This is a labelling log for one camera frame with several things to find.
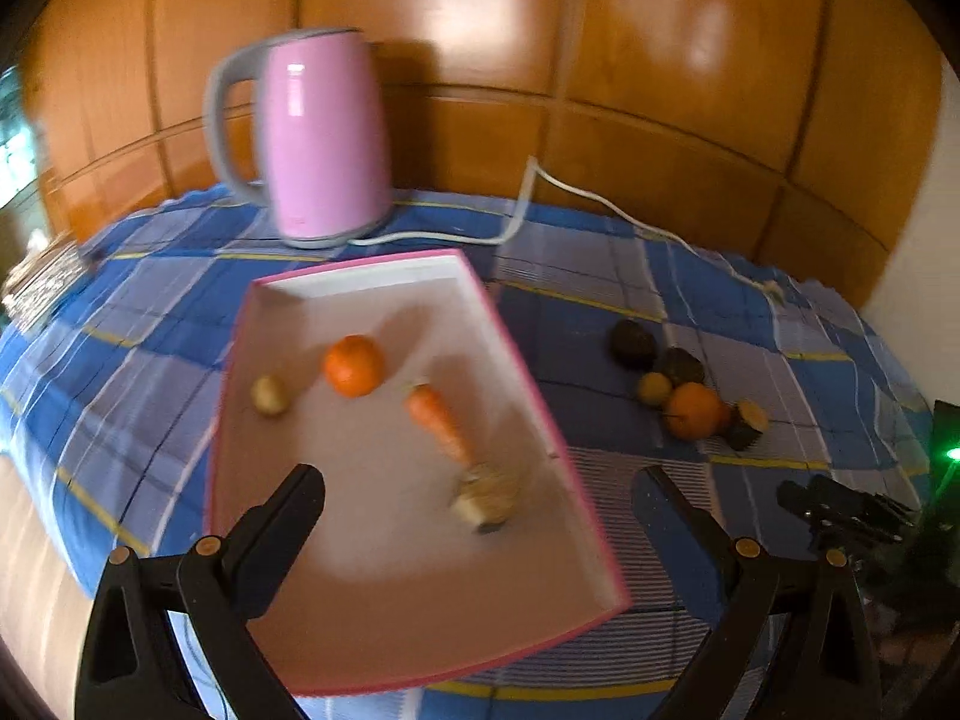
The blue plaid blanket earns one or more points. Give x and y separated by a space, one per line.
112 360

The dark eggplant piece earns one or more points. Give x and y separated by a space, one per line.
750 424

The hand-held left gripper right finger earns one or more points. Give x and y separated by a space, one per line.
675 555

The small orange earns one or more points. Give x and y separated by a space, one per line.
354 366

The pink electric kettle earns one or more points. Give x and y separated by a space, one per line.
322 135

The pale-faced eggplant piece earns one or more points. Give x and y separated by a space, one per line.
487 499

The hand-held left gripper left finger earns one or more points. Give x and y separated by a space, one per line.
281 540

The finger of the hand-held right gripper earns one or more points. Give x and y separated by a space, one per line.
840 506

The orange carrot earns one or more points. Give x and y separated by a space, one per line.
435 420

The wooden wardrobe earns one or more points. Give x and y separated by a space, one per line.
637 52

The beige round potato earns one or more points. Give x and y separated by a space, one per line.
268 395

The small yellowish round fruit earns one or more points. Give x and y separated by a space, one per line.
654 388

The dark brown avocado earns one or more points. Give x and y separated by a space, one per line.
632 343
681 366

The pink shallow box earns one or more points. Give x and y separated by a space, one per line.
390 585

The large orange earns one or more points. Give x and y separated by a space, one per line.
694 412

